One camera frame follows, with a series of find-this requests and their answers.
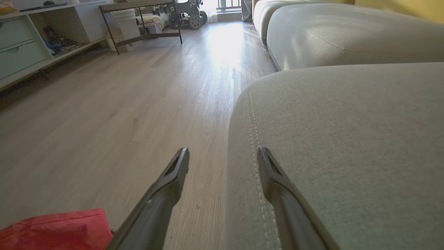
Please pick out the cardboard box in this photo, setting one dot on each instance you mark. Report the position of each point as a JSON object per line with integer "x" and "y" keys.
{"x": 116, "y": 43}

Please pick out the white cabinet with mint drawers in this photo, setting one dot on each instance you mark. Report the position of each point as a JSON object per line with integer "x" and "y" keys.
{"x": 20, "y": 55}

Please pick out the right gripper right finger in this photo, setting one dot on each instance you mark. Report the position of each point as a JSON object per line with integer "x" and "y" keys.
{"x": 295, "y": 215}

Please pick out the white plastic bucket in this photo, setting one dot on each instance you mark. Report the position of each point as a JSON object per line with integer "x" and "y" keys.
{"x": 126, "y": 22}

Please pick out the toys on cabinet shelf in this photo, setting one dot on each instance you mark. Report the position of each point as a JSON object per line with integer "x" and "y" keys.
{"x": 55, "y": 41}

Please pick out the dark wheeled robot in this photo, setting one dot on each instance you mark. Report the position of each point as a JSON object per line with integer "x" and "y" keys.
{"x": 189, "y": 14}

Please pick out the grey sofa section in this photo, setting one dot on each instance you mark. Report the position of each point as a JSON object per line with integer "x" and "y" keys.
{"x": 347, "y": 34}

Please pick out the yellow back cushion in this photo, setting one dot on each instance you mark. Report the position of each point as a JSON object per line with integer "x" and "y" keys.
{"x": 409, "y": 8}

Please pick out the grey fabric sofa seat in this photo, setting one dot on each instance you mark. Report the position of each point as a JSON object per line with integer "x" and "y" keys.
{"x": 364, "y": 146}

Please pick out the grey curtain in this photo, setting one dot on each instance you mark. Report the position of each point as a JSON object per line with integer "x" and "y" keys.
{"x": 247, "y": 10}

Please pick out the red garment with white trim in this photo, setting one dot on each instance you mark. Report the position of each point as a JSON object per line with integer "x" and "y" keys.
{"x": 52, "y": 231}

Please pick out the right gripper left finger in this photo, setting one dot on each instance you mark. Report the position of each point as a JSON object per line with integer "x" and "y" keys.
{"x": 156, "y": 211}

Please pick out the black metal frame table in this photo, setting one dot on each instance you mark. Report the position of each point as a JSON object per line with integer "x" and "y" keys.
{"x": 138, "y": 5}

